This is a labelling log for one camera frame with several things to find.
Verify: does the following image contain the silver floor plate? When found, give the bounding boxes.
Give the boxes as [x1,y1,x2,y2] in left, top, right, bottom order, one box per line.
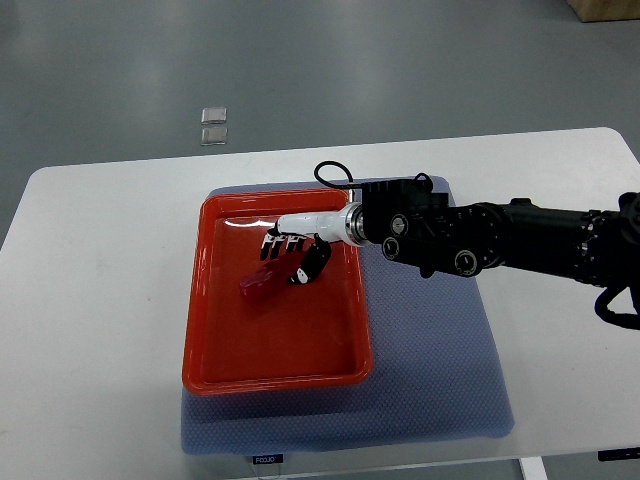
[201,126,228,146]
[201,106,227,125]

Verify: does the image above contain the blue-grey textured mat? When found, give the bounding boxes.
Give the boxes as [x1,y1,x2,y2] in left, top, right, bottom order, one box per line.
[179,174,516,457]

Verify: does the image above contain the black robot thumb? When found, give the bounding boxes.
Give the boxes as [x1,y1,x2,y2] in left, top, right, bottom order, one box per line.
[287,235,331,285]

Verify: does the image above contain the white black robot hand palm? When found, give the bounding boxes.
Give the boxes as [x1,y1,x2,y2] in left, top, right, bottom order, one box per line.
[268,204,361,246]

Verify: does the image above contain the dark table label left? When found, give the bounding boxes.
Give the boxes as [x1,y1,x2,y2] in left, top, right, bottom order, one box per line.
[252,454,284,465]

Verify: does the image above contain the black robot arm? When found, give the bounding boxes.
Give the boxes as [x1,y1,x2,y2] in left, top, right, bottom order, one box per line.
[260,173,639,330]

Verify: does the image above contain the red plastic tray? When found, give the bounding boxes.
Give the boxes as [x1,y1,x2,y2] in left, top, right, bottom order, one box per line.
[182,188,373,397]

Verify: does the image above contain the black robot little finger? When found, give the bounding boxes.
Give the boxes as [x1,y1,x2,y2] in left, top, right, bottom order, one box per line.
[259,234,275,261]

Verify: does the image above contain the white table leg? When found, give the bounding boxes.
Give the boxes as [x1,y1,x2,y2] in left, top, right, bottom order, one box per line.
[518,457,549,480]

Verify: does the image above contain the lower silver floor plate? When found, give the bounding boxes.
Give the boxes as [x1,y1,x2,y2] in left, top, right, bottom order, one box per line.
[201,126,228,146]

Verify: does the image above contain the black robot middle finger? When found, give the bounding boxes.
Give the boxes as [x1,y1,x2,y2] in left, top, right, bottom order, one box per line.
[279,235,296,254]

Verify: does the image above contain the dark table label right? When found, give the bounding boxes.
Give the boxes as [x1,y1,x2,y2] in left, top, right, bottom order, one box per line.
[597,447,640,462]

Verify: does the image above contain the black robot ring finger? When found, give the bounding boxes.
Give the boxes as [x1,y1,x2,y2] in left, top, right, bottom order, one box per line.
[268,235,286,260]

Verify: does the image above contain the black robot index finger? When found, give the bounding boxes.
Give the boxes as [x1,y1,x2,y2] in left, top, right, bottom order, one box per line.
[292,236,306,252]

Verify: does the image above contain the upper silver floor plate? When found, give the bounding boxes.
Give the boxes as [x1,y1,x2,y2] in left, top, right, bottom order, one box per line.
[201,106,227,125]

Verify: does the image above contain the red pepper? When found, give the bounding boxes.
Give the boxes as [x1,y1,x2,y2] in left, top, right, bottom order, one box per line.
[239,252,304,303]

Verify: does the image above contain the dark table label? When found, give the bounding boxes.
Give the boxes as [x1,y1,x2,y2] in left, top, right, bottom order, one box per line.
[252,454,284,465]
[597,447,640,462]

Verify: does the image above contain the cardboard box corner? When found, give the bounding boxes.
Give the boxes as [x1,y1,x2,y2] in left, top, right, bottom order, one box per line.
[567,0,639,23]

